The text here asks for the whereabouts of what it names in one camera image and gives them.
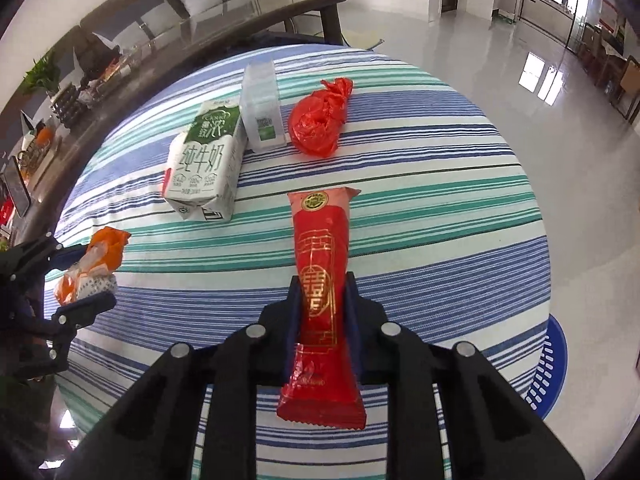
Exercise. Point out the clear snack tray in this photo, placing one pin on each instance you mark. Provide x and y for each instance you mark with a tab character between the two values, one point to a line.
117	72

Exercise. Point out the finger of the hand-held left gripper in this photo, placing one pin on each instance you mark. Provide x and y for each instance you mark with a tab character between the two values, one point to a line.
85	310
47	255

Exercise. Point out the clear plastic box green label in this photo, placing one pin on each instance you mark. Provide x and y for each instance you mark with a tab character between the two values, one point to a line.
262	105

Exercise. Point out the orange white snack packet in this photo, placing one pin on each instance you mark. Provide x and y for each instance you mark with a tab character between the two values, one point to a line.
95	265

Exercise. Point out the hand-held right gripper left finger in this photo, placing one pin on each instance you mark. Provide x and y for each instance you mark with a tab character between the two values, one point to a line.
200	410

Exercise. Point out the white green milk carton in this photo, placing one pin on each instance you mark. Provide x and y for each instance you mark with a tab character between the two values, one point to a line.
202	160

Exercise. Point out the green potted plant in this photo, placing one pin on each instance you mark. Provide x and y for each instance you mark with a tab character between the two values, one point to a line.
40	72

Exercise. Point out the blue perforated plastic basket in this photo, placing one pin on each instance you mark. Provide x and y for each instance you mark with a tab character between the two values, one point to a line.
550	365

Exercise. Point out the black ribbed vase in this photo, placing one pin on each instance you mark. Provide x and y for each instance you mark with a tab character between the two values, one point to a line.
67	105

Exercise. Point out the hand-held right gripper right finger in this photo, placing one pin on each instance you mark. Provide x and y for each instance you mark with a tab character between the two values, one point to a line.
440	410

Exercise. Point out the red snack packet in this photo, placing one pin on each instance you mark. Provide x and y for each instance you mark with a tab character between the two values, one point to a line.
320	260

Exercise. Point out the wooden dining chair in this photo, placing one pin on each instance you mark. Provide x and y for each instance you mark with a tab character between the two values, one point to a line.
629	90

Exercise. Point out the oranges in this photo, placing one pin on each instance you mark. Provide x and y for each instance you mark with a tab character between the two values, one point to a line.
44	135

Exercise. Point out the red plastic bag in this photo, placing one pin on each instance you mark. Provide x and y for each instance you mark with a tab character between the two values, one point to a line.
317	120

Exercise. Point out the brown sofa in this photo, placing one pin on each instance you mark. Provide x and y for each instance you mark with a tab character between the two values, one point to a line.
130	15

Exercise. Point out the round striped table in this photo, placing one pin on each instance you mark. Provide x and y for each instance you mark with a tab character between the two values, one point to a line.
425	240

